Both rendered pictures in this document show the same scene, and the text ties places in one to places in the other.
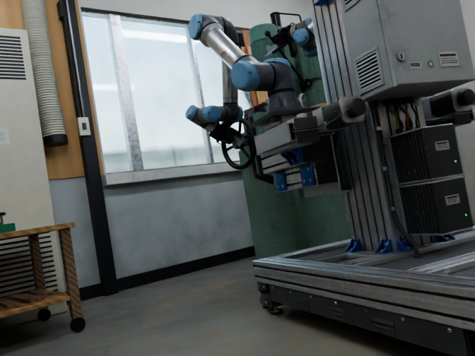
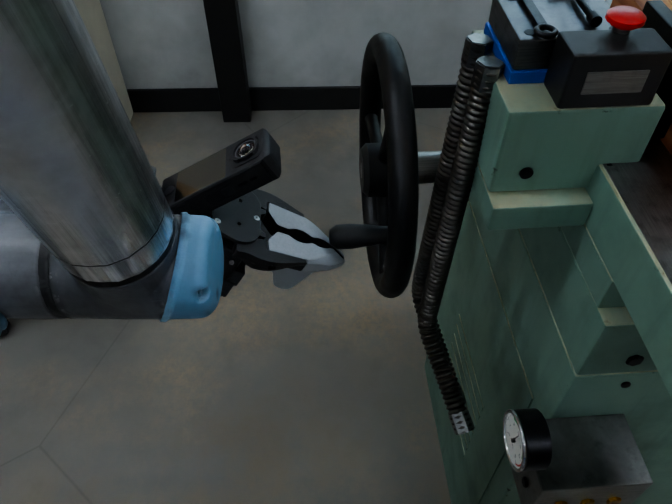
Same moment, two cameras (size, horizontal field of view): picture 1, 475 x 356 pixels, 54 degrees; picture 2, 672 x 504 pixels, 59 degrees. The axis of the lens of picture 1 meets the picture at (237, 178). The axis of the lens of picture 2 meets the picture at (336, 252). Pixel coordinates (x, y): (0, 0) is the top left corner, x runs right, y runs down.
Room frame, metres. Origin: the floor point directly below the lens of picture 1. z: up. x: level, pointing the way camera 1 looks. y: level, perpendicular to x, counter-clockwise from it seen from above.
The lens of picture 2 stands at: (2.09, -0.29, 1.24)
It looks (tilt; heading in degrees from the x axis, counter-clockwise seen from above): 48 degrees down; 36
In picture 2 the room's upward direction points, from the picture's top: straight up
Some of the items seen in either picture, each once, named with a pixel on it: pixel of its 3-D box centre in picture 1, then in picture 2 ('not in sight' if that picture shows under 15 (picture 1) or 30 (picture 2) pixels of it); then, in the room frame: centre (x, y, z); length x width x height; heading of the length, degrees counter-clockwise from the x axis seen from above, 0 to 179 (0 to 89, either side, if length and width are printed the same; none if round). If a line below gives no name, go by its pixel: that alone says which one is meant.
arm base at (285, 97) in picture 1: (283, 103); not in sight; (1.92, -0.24, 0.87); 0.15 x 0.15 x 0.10
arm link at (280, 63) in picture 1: (276, 76); not in sight; (1.92, -0.23, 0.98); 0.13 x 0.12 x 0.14; 125
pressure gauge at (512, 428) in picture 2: not in sight; (527, 442); (2.42, -0.30, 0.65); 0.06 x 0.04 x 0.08; 40
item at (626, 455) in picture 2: not in sight; (573, 466); (2.46, -0.36, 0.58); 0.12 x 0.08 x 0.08; 130
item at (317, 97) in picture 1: (315, 99); not in sight; (2.75, -0.54, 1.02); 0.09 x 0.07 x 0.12; 40
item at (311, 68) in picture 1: (312, 67); not in sight; (2.77, -0.56, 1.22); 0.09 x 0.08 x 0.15; 130
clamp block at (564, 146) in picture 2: (259, 122); (548, 106); (2.60, -0.18, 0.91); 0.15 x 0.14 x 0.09; 40
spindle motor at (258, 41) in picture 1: (266, 53); not in sight; (2.75, -0.30, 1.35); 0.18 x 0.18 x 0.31
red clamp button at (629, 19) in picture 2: not in sight; (625, 17); (2.58, -0.22, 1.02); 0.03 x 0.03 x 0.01
